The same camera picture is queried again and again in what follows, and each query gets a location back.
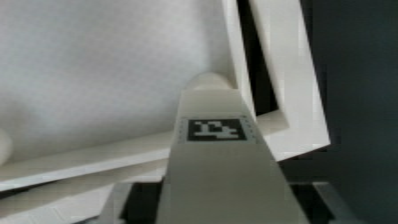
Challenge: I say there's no white right barrier rail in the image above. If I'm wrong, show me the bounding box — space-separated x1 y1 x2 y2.
249 0 331 161

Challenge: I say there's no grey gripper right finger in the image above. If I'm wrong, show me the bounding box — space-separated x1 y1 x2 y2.
290 181 368 224

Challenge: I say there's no white desk top tray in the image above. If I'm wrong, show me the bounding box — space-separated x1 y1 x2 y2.
0 0 246 192

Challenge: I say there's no white desk leg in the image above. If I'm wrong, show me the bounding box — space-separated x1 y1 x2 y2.
155 72 309 224

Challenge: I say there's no white barrier rail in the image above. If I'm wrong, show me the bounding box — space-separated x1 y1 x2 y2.
0 168 171 224
249 0 331 161

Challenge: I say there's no white front barrier rail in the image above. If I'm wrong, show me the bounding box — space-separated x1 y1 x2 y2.
0 168 171 224

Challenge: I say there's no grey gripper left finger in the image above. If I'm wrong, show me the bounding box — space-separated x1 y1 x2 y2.
91 182 162 224

